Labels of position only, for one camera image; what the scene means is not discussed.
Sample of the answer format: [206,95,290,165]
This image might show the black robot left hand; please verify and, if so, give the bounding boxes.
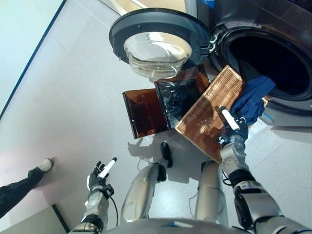
[86,157,117,193]

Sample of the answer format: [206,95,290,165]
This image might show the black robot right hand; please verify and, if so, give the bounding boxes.
[220,106,250,145]

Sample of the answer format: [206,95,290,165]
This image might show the blue garment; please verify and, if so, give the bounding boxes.
[230,75,277,126]

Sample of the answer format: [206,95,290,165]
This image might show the rectangular wicker laundry basket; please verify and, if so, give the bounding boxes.
[175,64,273,163]

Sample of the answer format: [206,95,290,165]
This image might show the black garment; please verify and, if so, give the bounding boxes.
[237,59,265,82]

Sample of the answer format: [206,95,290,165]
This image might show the silver robot left leg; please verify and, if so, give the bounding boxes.
[120,142,174,224]

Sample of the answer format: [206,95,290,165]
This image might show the beige cabinet plinth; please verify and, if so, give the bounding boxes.
[270,123,312,144]

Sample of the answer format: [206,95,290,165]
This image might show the person leg dark trousers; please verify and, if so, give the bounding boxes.
[0,165,43,219]

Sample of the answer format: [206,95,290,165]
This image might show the brown wooden stool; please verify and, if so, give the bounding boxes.
[121,63,210,139]

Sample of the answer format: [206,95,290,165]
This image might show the grey robot torso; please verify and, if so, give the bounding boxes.
[102,217,247,234]

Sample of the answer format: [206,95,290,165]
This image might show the blue energy label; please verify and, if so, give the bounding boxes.
[197,0,217,11]

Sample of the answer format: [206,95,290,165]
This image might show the white vertical cabinet panel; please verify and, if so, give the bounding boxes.
[184,0,198,16]

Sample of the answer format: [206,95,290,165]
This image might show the round glass washer door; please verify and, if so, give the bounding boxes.
[109,8,213,79]

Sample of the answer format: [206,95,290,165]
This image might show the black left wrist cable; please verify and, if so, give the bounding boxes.
[109,195,119,226]

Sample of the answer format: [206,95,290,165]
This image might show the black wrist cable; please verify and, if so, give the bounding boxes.
[109,195,119,226]
[222,168,234,187]

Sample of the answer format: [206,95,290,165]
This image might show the white floor cable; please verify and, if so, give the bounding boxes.
[137,156,157,172]

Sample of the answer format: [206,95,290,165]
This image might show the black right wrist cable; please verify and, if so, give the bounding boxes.
[222,168,234,187]

